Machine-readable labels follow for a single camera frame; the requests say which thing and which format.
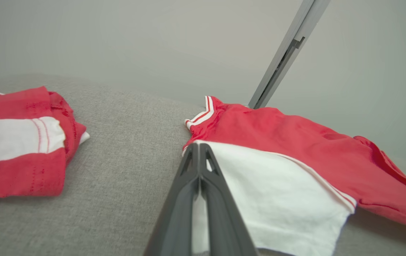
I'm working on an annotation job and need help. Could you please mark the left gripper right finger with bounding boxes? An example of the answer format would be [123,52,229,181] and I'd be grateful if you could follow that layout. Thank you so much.
[200,143,258,256]

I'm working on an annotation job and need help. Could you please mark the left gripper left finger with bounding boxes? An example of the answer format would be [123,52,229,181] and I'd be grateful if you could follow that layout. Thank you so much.
[144,143,200,256]

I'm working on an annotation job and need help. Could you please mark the red and white shirt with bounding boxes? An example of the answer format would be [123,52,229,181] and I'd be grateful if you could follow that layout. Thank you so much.
[182,95,406,256]

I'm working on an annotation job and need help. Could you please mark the red shorts with white stripes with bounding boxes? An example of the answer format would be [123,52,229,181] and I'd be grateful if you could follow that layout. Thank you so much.
[0,86,90,210]

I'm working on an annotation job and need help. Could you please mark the grey partition post with feet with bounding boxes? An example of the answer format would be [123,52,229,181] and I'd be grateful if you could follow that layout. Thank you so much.
[248,0,331,110]

